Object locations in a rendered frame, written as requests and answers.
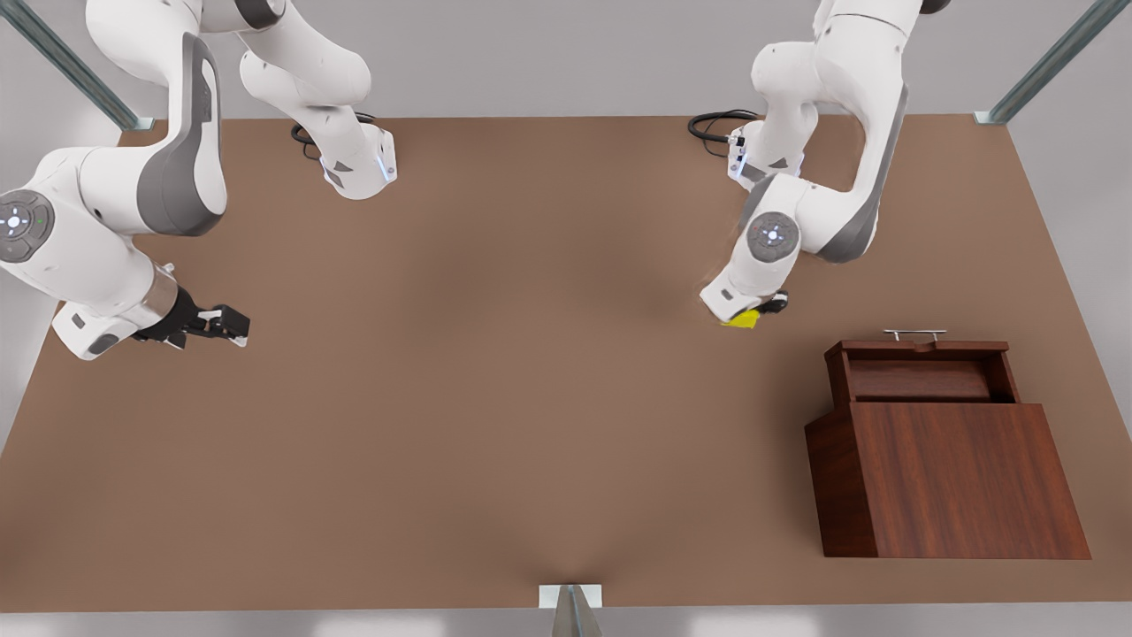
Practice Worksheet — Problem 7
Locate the dark wooden cabinet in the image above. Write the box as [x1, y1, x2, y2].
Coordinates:
[805, 402, 1093, 561]

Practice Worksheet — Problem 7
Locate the wooden drawer with silver handle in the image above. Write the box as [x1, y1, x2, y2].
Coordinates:
[824, 329, 1023, 418]

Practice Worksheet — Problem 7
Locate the black cable loop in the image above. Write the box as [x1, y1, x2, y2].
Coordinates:
[687, 109, 763, 161]
[290, 111, 379, 162]

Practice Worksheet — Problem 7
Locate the silver frame post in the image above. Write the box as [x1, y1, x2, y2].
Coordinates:
[0, 0, 157, 133]
[539, 583, 605, 637]
[973, 0, 1132, 126]

